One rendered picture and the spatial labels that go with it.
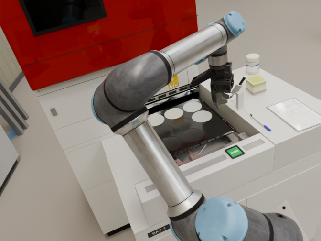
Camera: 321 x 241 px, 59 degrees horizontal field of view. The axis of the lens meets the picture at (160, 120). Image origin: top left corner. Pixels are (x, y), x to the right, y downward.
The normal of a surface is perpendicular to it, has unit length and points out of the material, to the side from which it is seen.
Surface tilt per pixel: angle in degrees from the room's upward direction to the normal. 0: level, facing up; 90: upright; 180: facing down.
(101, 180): 90
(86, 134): 90
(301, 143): 90
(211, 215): 42
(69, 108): 90
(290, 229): 26
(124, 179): 0
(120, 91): 71
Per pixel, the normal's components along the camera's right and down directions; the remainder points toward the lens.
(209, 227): -0.77, -0.44
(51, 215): -0.16, -0.81
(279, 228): 0.26, -0.67
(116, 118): -0.34, 0.28
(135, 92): 0.14, 0.47
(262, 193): 0.36, 0.49
